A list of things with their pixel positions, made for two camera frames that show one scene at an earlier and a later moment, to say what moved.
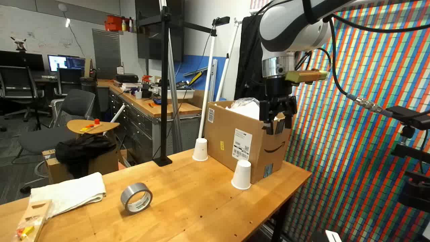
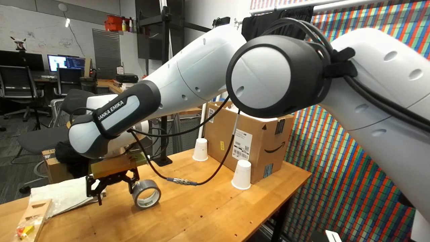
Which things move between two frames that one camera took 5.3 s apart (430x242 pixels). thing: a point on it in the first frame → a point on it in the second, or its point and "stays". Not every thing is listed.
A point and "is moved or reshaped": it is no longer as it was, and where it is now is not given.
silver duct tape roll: (136, 198) is moved or reshaped
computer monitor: (66, 64) stays
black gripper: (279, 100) → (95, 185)
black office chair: (17, 86) stays
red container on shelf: (113, 23) stays
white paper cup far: (201, 152) stays
